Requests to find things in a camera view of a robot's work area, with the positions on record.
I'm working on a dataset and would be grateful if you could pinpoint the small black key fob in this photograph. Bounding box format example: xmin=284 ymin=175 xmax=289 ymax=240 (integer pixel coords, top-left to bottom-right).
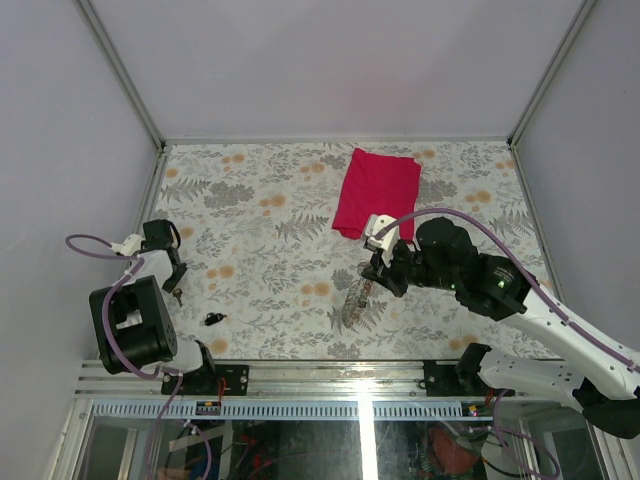
xmin=202 ymin=312 xmax=227 ymax=326

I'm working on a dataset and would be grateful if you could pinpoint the right aluminium frame post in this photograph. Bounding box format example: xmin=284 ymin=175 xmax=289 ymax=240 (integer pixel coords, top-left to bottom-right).
xmin=507 ymin=0 xmax=599 ymax=147

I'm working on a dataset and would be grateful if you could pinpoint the red folded cloth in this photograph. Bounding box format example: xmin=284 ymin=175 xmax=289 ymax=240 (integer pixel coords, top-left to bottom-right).
xmin=332 ymin=148 xmax=421 ymax=240

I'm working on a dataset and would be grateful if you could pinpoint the left aluminium frame post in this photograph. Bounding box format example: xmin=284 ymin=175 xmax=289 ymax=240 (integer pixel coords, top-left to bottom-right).
xmin=73 ymin=0 xmax=166 ymax=151

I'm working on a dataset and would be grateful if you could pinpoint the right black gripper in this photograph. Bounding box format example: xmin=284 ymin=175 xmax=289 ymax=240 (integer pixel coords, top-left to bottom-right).
xmin=361 ymin=236 xmax=459 ymax=297

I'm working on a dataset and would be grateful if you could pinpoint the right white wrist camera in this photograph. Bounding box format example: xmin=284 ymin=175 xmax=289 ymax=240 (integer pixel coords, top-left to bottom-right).
xmin=363 ymin=214 xmax=400 ymax=260

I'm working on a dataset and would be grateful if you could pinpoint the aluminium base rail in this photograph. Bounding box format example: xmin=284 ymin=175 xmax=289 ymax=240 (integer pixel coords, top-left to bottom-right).
xmin=74 ymin=360 xmax=439 ymax=401

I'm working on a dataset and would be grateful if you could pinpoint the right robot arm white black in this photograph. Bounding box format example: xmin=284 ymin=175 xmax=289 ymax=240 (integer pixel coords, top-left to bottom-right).
xmin=362 ymin=208 xmax=639 ymax=439

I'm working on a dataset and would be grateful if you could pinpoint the aluminium frame post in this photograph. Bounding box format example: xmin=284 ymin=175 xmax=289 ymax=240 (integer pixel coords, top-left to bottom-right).
xmin=73 ymin=0 xmax=166 ymax=151
xmin=507 ymin=0 xmax=599 ymax=147

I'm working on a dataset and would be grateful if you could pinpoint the perforated cable duct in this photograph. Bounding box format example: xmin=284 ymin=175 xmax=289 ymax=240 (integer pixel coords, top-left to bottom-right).
xmin=92 ymin=400 xmax=464 ymax=421

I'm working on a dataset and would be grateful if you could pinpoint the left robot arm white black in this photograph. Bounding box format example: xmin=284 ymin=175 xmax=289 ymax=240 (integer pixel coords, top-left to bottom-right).
xmin=89 ymin=219 xmax=219 ymax=395

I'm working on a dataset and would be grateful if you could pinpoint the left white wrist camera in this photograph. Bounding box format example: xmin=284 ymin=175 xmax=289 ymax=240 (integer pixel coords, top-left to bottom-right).
xmin=110 ymin=234 xmax=144 ymax=257

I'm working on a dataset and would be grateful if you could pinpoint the round metal key ring disc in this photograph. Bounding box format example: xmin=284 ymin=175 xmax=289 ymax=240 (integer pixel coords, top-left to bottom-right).
xmin=341 ymin=278 xmax=373 ymax=328

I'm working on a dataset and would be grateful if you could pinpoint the key with yellow tag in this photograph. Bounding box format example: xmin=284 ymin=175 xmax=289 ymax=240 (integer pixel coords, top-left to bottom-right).
xmin=172 ymin=288 xmax=183 ymax=307

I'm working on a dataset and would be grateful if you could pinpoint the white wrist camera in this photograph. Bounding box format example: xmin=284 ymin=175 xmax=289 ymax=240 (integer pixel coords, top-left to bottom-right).
xmin=110 ymin=234 xmax=144 ymax=257
xmin=363 ymin=214 xmax=400 ymax=260

